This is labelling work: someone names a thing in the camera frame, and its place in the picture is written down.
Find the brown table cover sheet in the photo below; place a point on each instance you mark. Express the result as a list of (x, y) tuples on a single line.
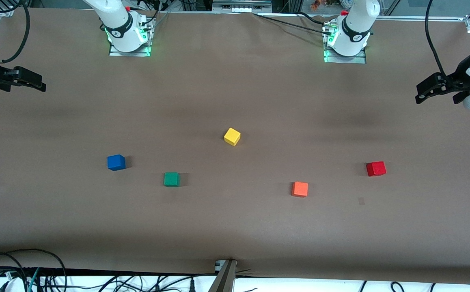
[(235, 227)]

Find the aluminium profile bar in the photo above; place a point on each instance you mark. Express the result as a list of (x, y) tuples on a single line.
[(225, 280)]

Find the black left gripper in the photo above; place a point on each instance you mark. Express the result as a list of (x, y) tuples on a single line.
[(458, 79)]

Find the red cube block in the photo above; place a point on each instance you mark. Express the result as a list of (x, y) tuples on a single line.
[(376, 169)]

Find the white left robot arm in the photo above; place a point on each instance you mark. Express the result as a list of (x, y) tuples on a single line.
[(352, 40)]

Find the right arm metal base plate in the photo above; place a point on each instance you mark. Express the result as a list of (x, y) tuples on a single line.
[(115, 53)]

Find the white power strip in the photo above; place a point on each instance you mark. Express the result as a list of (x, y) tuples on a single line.
[(241, 8)]

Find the black table edge rail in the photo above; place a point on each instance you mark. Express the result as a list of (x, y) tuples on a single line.
[(97, 272)]

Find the blue cube block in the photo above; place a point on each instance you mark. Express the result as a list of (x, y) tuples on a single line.
[(116, 163)]

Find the aluminium table edge rail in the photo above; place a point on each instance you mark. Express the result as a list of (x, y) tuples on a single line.
[(421, 18)]

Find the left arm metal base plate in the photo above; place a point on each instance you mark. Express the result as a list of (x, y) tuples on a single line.
[(358, 61)]

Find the orange cube block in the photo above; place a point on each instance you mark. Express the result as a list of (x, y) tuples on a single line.
[(300, 189)]

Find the small metal bracket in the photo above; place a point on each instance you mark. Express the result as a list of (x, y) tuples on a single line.
[(218, 265)]

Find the yellow cube block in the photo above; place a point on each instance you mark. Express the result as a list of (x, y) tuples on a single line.
[(232, 137)]

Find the green cube block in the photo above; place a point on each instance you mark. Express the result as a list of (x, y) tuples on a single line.
[(171, 179)]

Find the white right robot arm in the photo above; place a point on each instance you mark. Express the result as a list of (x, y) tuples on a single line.
[(121, 38)]

